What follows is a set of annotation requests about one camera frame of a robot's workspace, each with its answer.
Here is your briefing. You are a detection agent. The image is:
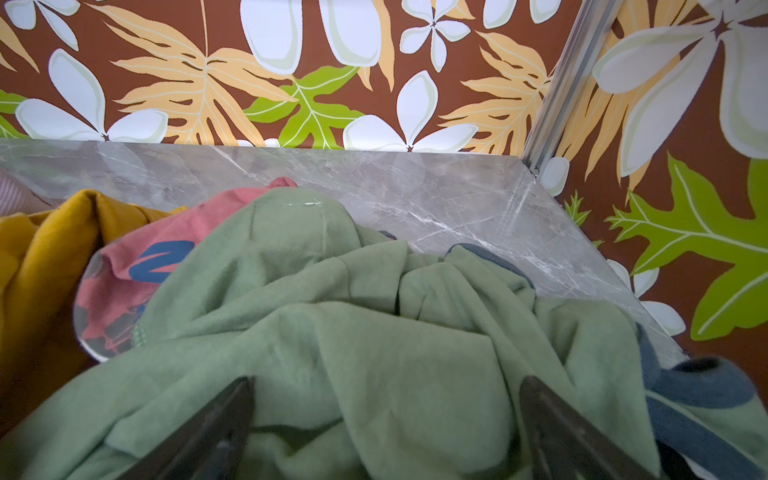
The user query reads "yellow cloth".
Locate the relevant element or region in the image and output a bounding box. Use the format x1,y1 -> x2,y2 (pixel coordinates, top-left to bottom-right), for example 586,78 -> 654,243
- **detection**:
1,190 -> 171,433

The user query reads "aluminium frame post right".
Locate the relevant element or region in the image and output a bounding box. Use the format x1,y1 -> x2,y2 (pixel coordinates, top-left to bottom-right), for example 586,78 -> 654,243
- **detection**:
521,0 -> 623,176

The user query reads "green cloth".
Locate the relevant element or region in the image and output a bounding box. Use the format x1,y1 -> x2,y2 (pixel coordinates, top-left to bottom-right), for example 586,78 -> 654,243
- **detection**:
0,187 -> 768,480

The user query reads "dark pink printed cloth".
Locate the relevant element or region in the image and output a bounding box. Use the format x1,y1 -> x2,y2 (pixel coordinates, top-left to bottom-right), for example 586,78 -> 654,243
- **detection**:
73,177 -> 297,363

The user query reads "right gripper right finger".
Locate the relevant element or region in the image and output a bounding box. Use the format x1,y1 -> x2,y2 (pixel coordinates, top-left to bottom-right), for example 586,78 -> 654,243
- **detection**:
519,376 -> 652,480

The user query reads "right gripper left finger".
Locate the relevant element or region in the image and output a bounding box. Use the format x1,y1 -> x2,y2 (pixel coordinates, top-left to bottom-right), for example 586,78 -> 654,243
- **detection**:
120,377 -> 255,480

